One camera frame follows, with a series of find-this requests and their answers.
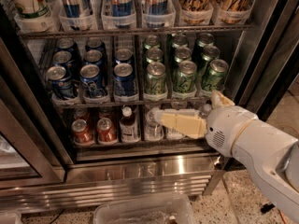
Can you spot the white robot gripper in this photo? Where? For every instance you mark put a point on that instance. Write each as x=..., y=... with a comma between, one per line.
x=228, y=127

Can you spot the green can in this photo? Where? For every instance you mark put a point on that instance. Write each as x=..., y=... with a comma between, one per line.
x=185, y=76
x=201, y=41
x=151, y=41
x=208, y=54
x=179, y=40
x=215, y=75
x=182, y=54
x=154, y=55
x=155, y=78

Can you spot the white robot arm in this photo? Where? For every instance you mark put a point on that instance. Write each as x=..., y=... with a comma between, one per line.
x=270, y=155

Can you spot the blue can front right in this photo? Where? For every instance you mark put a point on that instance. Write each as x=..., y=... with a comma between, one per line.
x=124, y=80

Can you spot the red can back right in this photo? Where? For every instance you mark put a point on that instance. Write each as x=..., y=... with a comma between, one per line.
x=106, y=112

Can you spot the red can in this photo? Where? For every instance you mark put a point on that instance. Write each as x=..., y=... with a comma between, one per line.
x=106, y=131
x=83, y=135
x=106, y=112
x=82, y=113

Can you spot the red can front right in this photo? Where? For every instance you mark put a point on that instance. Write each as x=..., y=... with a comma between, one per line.
x=106, y=131

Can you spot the blue can front middle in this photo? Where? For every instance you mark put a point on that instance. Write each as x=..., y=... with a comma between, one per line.
x=92, y=81

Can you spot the red can back left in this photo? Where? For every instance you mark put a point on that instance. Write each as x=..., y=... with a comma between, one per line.
x=82, y=113

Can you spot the red can front left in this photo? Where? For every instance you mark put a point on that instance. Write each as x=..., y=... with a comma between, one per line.
x=83, y=135

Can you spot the stainless steel fridge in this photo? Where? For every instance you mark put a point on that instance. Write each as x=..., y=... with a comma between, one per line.
x=47, y=171

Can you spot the blue can back middle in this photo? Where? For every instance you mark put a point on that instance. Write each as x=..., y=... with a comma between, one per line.
x=96, y=44

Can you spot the blue can front left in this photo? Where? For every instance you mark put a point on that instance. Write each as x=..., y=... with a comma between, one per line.
x=61, y=83

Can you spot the blue can back left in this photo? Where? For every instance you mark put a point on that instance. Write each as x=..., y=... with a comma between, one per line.
x=68, y=44

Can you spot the clear water bottle right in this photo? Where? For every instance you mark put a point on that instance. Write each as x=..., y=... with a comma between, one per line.
x=205, y=109

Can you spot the clear water bottle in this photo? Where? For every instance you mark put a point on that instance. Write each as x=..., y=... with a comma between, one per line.
x=153, y=130
x=205, y=109

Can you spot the clear water bottle left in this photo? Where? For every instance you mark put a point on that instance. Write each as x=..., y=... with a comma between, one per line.
x=153, y=130

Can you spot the brown drink bottle white cap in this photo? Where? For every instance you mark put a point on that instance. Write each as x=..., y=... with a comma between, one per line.
x=129, y=127

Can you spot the clear plastic bin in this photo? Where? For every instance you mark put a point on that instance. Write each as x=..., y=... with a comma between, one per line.
x=152, y=209

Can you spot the black tripod leg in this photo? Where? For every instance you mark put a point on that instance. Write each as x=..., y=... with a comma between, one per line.
x=267, y=207

